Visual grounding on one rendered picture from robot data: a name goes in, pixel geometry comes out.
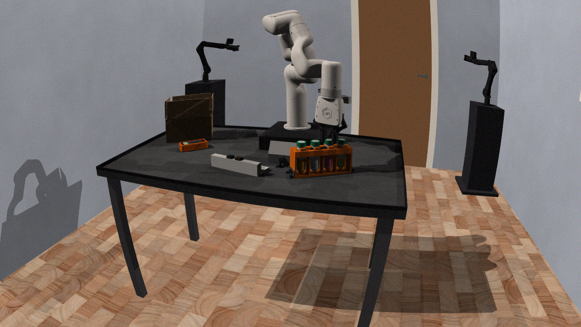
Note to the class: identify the orange pocket multimeter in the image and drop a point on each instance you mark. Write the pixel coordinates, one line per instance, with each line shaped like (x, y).
(193, 145)

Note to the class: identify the brown cardboard box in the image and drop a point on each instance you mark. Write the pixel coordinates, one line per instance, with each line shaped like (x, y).
(189, 117)

